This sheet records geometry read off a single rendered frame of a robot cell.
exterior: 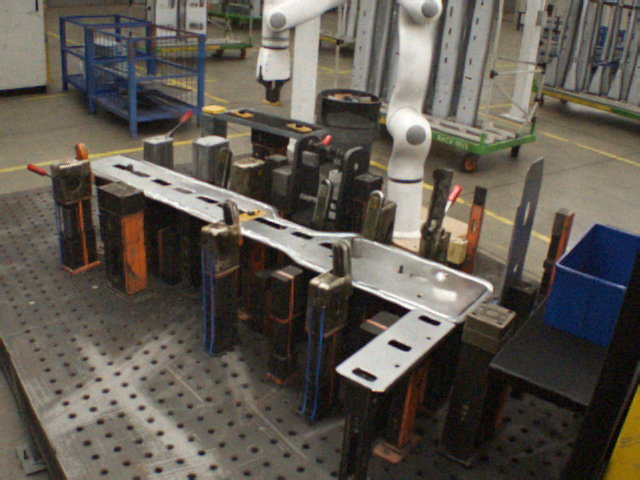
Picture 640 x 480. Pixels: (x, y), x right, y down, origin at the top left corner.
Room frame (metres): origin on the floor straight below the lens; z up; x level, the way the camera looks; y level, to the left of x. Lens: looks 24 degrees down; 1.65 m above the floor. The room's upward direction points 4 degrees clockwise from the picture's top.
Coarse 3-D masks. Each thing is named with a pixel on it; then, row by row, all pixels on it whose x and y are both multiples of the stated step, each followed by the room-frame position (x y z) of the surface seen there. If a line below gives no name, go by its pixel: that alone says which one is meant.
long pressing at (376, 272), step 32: (96, 160) 1.94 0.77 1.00; (128, 160) 1.96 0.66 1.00; (160, 192) 1.68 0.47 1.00; (192, 192) 1.71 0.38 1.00; (224, 192) 1.72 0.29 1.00; (256, 224) 1.50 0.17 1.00; (288, 224) 1.52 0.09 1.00; (288, 256) 1.35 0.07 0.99; (320, 256) 1.34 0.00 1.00; (384, 256) 1.36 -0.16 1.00; (416, 256) 1.37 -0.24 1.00; (384, 288) 1.20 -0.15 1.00; (416, 288) 1.21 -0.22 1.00; (448, 288) 1.22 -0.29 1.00; (480, 288) 1.23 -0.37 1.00; (448, 320) 1.09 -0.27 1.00
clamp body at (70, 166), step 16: (64, 160) 1.75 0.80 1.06; (64, 176) 1.69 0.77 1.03; (80, 176) 1.73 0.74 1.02; (64, 192) 1.69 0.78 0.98; (80, 192) 1.73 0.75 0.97; (64, 208) 1.70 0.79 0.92; (80, 208) 1.73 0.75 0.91; (64, 224) 1.71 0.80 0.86; (80, 224) 1.73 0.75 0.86; (64, 240) 1.71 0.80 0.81; (80, 240) 1.72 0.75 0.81; (64, 256) 1.71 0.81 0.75; (80, 256) 1.71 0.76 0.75; (96, 256) 1.76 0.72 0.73; (80, 272) 1.71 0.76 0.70
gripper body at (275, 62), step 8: (264, 48) 1.96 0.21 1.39; (272, 48) 1.94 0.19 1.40; (280, 48) 1.95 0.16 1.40; (264, 56) 1.94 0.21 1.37; (272, 56) 1.95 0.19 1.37; (280, 56) 1.96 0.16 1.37; (288, 56) 1.99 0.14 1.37; (264, 64) 1.94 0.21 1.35; (272, 64) 1.95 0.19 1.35; (280, 64) 1.96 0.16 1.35; (288, 64) 1.99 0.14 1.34; (264, 72) 1.93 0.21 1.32; (272, 72) 1.95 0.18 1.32; (280, 72) 1.97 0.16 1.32; (288, 72) 1.99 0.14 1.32
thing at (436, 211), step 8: (440, 168) 1.42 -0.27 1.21; (440, 176) 1.39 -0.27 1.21; (448, 176) 1.40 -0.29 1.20; (440, 184) 1.42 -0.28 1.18; (448, 184) 1.40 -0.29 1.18; (432, 192) 1.41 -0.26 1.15; (440, 192) 1.41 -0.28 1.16; (448, 192) 1.41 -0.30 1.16; (432, 200) 1.41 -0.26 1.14; (440, 200) 1.41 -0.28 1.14; (432, 208) 1.41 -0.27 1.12; (440, 208) 1.39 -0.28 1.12; (432, 216) 1.41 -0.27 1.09; (440, 216) 1.39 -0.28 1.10; (440, 224) 1.39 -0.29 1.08; (424, 232) 1.40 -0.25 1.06
